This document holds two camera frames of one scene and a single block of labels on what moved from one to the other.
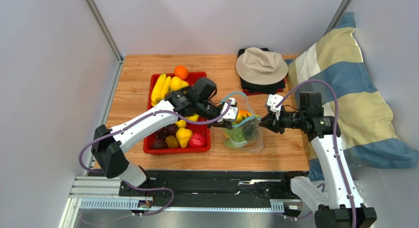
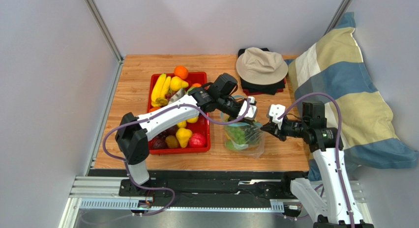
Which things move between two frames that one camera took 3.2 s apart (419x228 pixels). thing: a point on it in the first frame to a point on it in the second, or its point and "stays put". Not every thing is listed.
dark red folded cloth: [248, 92] stays put
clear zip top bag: [246, 134] stays put
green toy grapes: [236, 134] stays put
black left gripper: [223, 124] to [233, 118]
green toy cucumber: [238, 144] to [230, 144]
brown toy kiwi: [171, 141] stays put
